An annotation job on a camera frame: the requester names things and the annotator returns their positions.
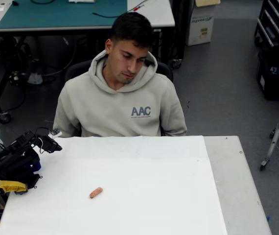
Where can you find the red pen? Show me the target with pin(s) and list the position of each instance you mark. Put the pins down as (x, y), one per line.
(137, 9)

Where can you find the white plastic bag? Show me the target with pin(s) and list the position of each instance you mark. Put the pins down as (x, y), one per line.
(34, 78)

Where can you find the white gripper camera board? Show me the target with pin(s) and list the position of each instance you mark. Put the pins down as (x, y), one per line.
(55, 133)

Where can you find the white workbench with black frame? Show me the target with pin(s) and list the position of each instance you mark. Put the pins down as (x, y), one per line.
(154, 14)

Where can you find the green cutting mat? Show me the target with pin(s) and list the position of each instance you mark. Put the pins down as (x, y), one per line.
(56, 14)

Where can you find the man in beige hoodie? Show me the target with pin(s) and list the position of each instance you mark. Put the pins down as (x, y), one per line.
(110, 107)

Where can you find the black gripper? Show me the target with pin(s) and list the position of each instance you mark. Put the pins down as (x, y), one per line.
(52, 146)

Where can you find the white paper sheet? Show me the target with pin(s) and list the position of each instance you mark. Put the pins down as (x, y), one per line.
(129, 195)

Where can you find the white cardboard box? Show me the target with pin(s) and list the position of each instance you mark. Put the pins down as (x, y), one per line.
(200, 31)

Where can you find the black storage bin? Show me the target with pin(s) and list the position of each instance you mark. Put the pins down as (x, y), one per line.
(271, 85)

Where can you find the small orange sausage-shaped object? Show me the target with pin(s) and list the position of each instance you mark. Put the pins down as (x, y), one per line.
(96, 192)

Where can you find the black drawer rack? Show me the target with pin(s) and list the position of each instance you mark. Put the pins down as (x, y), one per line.
(271, 24)

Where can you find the black office chair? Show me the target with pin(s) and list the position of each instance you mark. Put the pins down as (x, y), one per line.
(77, 69)

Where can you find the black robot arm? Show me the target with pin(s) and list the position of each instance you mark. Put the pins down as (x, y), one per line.
(14, 161)

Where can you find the small black device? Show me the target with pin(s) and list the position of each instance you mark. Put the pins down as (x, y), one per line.
(15, 3)

